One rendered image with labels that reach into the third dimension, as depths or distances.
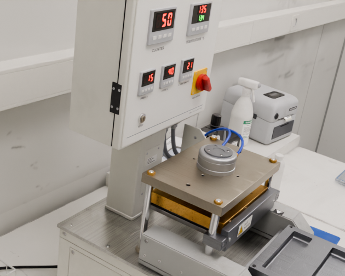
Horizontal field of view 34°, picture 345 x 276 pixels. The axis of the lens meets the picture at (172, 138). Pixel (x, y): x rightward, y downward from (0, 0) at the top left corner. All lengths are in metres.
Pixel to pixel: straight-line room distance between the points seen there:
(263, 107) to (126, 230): 1.01
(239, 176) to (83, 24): 0.42
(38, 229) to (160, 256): 0.53
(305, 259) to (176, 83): 0.44
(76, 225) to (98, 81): 0.35
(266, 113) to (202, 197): 1.10
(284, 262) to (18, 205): 0.74
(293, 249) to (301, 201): 0.71
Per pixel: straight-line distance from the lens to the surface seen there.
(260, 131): 2.12
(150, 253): 1.11
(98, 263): 1.20
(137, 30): 0.99
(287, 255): 1.16
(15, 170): 1.48
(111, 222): 1.25
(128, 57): 1.00
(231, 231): 1.06
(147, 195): 1.10
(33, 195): 1.57
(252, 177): 1.14
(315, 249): 1.18
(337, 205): 1.93
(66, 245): 1.25
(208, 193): 1.05
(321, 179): 2.07
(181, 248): 1.07
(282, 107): 2.12
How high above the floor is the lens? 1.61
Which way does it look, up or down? 23 degrees down
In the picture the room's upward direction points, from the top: 8 degrees clockwise
